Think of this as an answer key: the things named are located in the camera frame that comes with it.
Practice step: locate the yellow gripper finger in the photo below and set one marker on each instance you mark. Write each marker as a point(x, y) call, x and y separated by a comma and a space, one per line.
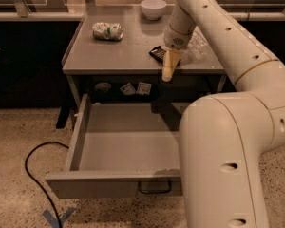
point(170, 61)

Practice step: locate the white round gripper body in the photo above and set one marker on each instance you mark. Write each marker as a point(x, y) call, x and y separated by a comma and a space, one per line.
point(175, 41)

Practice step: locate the black rxbar chocolate bar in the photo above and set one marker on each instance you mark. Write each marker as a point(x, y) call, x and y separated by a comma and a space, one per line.
point(158, 53)

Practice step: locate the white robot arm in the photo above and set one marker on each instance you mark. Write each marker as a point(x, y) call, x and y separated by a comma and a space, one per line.
point(222, 136)

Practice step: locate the grey open top drawer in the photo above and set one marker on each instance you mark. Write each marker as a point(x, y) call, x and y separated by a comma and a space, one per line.
point(114, 146)

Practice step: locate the white ceramic bowl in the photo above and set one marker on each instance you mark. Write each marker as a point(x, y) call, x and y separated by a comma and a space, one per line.
point(153, 9)

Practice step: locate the white paper tag right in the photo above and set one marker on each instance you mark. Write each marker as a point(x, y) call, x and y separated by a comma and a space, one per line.
point(144, 88)

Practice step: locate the white paper tag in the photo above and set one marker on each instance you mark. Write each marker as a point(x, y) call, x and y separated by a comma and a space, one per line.
point(144, 88)
point(128, 89)

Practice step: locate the white paper tag left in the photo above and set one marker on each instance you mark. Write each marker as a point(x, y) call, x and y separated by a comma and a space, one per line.
point(128, 89)

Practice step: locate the grey cabinet table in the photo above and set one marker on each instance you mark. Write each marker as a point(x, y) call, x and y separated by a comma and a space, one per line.
point(128, 57)

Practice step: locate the crushed green white can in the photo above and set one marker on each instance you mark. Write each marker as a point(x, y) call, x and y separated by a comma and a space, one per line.
point(107, 31)

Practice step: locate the dark counter cabinet right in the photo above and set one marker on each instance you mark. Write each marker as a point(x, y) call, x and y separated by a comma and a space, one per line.
point(275, 35)

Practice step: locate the dark counter cabinet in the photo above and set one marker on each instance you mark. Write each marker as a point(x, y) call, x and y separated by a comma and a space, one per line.
point(275, 35)
point(31, 56)

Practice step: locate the dark counter cabinet left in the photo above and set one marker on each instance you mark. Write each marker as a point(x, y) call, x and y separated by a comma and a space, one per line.
point(31, 56)

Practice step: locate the metal drawer handle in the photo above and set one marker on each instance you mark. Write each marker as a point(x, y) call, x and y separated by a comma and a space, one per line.
point(152, 188)

